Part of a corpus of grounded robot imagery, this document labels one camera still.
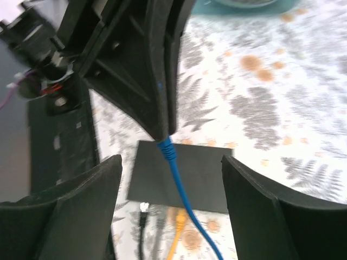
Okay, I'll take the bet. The black ethernet cable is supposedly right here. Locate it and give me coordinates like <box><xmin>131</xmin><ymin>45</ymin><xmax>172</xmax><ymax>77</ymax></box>
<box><xmin>137</xmin><ymin>201</ymin><xmax>150</xmax><ymax>260</ymax></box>

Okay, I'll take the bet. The blue ethernet cable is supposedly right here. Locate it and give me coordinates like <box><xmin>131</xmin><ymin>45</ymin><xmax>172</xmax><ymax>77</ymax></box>
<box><xmin>156</xmin><ymin>135</ymin><xmax>226</xmax><ymax>260</ymax></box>

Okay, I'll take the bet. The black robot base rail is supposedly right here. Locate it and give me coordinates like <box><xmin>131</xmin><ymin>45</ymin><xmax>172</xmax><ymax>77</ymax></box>
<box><xmin>28</xmin><ymin>79</ymin><xmax>103</xmax><ymax>195</ymax></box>

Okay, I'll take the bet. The floral table mat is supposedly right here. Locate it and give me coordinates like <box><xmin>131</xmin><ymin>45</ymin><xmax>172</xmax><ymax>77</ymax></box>
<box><xmin>91</xmin><ymin>1</ymin><xmax>346</xmax><ymax>259</ymax></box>

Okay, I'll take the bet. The yellow ethernet cable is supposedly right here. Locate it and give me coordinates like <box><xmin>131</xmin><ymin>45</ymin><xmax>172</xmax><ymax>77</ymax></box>
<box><xmin>165</xmin><ymin>208</ymin><xmax>188</xmax><ymax>260</ymax></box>

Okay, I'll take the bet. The teal plastic tray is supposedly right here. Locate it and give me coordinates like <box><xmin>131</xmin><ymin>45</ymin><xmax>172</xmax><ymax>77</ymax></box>
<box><xmin>191</xmin><ymin>0</ymin><xmax>300</xmax><ymax>17</ymax></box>

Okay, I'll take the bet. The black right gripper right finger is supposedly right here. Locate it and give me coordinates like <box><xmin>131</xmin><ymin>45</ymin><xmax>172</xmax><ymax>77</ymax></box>
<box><xmin>221</xmin><ymin>155</ymin><xmax>346</xmax><ymax>260</ymax></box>

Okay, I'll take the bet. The grey ethernet cable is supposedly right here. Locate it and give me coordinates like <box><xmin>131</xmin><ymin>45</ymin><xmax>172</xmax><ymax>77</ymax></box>
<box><xmin>150</xmin><ymin>208</ymin><xmax>166</xmax><ymax>260</ymax></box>

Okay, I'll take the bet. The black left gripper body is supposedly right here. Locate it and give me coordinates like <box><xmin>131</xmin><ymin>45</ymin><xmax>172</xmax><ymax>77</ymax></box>
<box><xmin>1</xmin><ymin>1</ymin><xmax>108</xmax><ymax>108</ymax></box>

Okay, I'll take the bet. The black network switch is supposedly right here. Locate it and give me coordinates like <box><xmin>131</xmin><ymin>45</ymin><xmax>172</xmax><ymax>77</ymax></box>
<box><xmin>127</xmin><ymin>141</ymin><xmax>233</xmax><ymax>214</ymax></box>

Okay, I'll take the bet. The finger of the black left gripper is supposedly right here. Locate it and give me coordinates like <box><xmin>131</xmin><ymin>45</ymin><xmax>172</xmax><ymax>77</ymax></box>
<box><xmin>164</xmin><ymin>0</ymin><xmax>195</xmax><ymax>134</ymax></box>
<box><xmin>58</xmin><ymin>1</ymin><xmax>170</xmax><ymax>141</ymax></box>

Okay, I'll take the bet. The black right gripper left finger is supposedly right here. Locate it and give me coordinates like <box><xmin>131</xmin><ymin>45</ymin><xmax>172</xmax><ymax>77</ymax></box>
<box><xmin>1</xmin><ymin>155</ymin><xmax>123</xmax><ymax>260</ymax></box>

